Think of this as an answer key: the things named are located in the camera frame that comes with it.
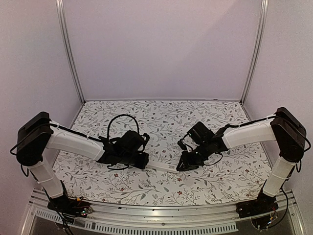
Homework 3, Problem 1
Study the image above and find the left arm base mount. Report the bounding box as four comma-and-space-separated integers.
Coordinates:
46, 181, 93, 218

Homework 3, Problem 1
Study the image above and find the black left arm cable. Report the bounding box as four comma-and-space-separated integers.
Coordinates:
107, 114, 140, 139

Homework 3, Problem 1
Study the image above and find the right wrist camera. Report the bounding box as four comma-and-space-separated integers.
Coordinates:
177, 140, 194, 151

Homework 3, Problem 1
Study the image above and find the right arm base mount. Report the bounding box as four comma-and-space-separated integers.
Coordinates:
236, 192, 278, 218

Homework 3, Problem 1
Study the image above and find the right aluminium frame post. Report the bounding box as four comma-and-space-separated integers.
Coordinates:
240, 0, 269, 105

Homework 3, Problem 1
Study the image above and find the white remote control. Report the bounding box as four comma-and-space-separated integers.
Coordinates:
146, 161, 179, 174

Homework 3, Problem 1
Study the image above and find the aluminium frame post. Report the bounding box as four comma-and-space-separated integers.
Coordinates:
240, 0, 269, 105
56, 0, 86, 104

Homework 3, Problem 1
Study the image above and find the floral patterned table mat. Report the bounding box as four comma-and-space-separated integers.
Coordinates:
53, 101, 271, 206

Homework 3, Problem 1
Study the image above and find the front aluminium rail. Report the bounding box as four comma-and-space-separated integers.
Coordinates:
21, 190, 308, 235

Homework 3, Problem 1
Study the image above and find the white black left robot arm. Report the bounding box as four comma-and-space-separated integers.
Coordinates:
10, 112, 150, 212

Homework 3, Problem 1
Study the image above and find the left aluminium frame post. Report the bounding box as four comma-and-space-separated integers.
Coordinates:
56, 0, 86, 104

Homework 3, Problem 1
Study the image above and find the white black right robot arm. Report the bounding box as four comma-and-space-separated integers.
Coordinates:
176, 107, 312, 213

